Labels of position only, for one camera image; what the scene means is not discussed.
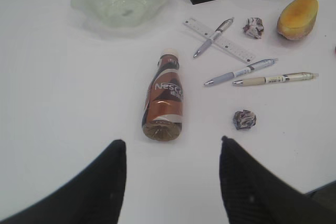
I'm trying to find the clear plastic ruler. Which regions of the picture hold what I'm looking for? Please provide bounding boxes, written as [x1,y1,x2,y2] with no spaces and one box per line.
[183,18,256,63]

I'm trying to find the golden bread roll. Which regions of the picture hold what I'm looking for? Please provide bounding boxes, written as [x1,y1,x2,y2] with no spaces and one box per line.
[277,0,319,41]

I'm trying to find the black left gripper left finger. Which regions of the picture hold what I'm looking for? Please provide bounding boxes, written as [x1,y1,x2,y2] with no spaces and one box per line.
[2,140,127,223]

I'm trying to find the grey pen across ruler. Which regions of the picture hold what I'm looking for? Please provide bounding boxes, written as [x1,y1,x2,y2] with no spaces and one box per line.
[193,17,234,58]

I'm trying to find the blue grip pen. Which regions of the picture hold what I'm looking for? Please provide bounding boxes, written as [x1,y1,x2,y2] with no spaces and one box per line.
[204,58,278,87]

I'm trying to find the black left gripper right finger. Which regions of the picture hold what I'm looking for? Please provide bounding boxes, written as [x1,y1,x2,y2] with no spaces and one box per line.
[219,136,335,223]

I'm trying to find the brown Nescafe coffee bottle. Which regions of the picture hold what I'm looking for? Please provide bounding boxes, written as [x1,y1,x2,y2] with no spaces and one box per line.
[141,48,183,142]

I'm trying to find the paper ball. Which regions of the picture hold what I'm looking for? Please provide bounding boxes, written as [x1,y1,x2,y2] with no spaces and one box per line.
[243,17,264,39]
[233,110,257,130]

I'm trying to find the beige grip pen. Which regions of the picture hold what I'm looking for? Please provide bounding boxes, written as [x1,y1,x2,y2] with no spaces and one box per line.
[233,72,319,87]

